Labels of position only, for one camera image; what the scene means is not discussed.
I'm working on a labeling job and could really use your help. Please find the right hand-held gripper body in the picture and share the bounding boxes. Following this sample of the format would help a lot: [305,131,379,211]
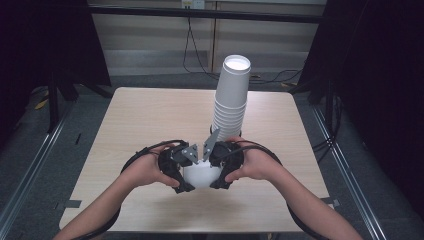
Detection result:
[202,128,245,184]

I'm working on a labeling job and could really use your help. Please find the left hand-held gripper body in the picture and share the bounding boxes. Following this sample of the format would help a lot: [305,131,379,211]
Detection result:
[157,141,201,184]

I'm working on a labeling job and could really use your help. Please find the white paper cup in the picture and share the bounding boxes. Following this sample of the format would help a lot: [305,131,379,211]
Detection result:
[182,159,224,191]

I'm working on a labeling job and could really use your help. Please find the stack of white paper cups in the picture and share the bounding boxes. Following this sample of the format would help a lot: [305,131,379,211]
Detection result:
[211,54,252,142]

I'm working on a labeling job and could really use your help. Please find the person's right hand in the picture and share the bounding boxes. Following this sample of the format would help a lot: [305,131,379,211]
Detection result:
[223,135,285,184]

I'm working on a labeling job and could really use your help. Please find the person's left hand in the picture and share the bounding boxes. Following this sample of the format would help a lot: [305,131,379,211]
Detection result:
[128,143,181,189]

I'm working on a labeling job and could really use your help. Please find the grey tape piece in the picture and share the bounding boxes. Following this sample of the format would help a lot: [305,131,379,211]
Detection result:
[53,199,83,211]
[320,197,341,208]

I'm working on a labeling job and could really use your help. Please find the black metal stand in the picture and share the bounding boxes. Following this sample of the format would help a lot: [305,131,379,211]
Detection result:
[46,70,115,135]
[293,79,345,148]

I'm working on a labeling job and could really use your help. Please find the black horizontal bar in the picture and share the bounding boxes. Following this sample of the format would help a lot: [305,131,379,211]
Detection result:
[87,4,327,25]

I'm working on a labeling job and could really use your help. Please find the yellow tape strip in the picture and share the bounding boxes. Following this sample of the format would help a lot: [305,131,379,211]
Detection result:
[34,89,50,111]

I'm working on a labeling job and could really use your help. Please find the black curtain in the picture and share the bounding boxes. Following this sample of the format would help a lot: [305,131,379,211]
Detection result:
[297,0,424,211]
[0,0,113,141]

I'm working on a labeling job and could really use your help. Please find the black floor cable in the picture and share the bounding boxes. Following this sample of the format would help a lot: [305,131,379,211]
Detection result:
[248,68,304,86]

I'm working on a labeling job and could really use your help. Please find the black cable bundle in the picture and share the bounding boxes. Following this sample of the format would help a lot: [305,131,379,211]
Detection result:
[311,94,346,165]

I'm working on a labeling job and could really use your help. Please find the black hanging wall cable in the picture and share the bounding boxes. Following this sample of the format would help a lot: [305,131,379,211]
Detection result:
[181,16,222,82]

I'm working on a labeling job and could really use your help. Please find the metal floor rail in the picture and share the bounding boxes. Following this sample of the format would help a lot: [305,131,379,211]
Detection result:
[310,105,388,240]
[0,99,75,232]

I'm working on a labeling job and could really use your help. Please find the white wall power outlet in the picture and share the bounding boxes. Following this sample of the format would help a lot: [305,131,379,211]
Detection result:
[181,0,206,10]

